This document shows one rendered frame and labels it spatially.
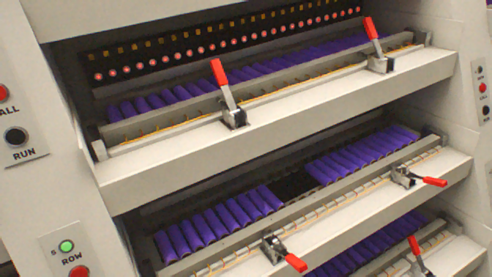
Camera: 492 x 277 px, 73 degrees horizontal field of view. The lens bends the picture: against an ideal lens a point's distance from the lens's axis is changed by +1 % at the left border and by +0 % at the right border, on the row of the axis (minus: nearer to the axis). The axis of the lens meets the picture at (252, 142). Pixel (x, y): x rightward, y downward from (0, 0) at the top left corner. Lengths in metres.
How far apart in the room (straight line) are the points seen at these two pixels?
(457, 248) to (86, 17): 0.75
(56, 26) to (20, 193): 0.17
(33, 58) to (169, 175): 0.18
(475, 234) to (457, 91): 0.29
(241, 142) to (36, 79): 0.23
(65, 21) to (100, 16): 0.03
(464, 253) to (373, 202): 0.27
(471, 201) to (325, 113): 0.40
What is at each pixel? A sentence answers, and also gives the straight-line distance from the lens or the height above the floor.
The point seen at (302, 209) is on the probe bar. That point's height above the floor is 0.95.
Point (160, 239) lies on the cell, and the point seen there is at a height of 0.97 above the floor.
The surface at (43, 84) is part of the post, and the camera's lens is 0.39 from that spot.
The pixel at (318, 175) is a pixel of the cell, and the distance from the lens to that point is 0.61.
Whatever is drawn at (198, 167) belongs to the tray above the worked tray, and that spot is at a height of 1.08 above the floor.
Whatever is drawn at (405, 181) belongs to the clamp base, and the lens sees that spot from 0.62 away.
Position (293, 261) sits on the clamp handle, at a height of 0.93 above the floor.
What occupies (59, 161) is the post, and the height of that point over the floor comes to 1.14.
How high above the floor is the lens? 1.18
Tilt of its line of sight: 12 degrees down
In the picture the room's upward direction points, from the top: 17 degrees counter-clockwise
